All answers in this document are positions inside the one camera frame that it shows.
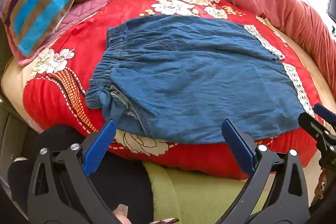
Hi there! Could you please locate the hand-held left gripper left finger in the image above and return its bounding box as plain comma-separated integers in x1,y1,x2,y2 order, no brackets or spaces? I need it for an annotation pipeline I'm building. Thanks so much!
28,119,117,224

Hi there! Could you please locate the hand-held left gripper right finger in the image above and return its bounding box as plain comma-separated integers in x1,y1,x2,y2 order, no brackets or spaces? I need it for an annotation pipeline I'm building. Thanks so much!
222,118,310,224

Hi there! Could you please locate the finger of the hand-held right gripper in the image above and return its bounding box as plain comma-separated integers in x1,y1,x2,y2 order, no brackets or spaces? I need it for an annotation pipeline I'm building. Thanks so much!
298,112,336,161
314,103,336,126

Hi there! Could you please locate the person's black trouser leg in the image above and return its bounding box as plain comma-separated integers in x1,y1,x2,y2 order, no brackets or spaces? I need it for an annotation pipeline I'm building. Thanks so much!
7,124,154,224

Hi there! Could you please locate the green fleece blanket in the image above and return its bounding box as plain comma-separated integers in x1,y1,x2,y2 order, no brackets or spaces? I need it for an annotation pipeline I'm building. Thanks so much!
143,161,271,224

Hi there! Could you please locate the black flat screen monitor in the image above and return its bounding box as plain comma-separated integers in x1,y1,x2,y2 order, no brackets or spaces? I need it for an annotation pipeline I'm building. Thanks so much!
326,0,336,22

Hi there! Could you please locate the red floral blanket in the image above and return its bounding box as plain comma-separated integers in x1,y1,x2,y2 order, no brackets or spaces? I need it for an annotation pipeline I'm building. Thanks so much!
22,0,328,180

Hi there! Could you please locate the pink quilted pillow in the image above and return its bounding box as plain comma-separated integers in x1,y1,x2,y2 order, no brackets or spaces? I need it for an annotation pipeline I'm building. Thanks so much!
5,0,118,67

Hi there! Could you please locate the striped towel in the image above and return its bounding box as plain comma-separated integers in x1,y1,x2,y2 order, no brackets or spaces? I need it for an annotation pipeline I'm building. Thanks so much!
0,0,107,59

